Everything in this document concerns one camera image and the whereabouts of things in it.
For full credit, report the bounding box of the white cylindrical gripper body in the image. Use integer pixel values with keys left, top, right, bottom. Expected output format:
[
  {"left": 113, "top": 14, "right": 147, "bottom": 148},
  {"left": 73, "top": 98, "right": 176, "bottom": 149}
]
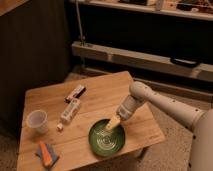
[{"left": 117, "top": 95, "right": 142, "bottom": 120}]

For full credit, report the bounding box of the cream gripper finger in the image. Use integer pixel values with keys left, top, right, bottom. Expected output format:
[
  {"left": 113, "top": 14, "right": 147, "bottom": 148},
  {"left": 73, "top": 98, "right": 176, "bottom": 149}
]
[{"left": 106, "top": 115, "right": 121, "bottom": 131}]

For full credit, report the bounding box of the green ceramic bowl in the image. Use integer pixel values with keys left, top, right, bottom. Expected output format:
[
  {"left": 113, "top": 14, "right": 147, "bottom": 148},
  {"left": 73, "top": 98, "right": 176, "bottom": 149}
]
[{"left": 88, "top": 119, "right": 126, "bottom": 157}]

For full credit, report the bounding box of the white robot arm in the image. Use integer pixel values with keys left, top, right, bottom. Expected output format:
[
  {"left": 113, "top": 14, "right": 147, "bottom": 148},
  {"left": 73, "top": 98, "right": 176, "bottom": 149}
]
[{"left": 106, "top": 81, "right": 213, "bottom": 171}]

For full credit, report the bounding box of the white plastic bottle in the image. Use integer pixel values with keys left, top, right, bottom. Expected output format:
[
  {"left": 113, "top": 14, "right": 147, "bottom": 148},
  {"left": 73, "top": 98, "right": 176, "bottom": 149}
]
[{"left": 60, "top": 98, "right": 81, "bottom": 124}]

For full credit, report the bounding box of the red white snack bar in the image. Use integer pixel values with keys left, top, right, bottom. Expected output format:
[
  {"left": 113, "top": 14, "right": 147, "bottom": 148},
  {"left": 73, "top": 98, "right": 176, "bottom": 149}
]
[{"left": 65, "top": 84, "right": 86, "bottom": 103}]

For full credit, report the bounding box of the wooden folding table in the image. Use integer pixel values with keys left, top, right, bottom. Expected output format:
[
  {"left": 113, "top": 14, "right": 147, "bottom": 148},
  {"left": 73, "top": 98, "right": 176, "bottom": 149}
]
[{"left": 17, "top": 71, "right": 165, "bottom": 171}]

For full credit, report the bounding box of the small white cube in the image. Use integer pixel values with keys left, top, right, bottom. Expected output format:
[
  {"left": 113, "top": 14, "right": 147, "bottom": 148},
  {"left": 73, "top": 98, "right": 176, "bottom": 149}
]
[{"left": 57, "top": 123, "right": 63, "bottom": 131}]

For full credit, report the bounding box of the orange blue sponge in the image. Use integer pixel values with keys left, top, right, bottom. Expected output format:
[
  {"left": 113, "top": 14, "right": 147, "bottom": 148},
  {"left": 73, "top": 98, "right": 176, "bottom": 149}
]
[{"left": 35, "top": 141, "right": 59, "bottom": 169}]

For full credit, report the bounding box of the clear plastic cup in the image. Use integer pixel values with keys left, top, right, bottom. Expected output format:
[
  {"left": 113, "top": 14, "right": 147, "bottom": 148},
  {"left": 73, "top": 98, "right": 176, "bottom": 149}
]
[{"left": 26, "top": 110, "right": 48, "bottom": 134}]

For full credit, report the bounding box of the metal shelf rack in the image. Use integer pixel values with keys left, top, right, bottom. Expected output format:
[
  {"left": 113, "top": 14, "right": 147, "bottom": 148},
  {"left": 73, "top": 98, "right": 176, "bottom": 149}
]
[{"left": 68, "top": 0, "right": 213, "bottom": 98}]

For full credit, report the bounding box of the black handle on shelf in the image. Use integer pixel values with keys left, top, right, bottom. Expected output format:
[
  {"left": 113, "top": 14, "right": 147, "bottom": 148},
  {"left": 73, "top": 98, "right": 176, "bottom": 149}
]
[{"left": 170, "top": 58, "right": 201, "bottom": 68}]

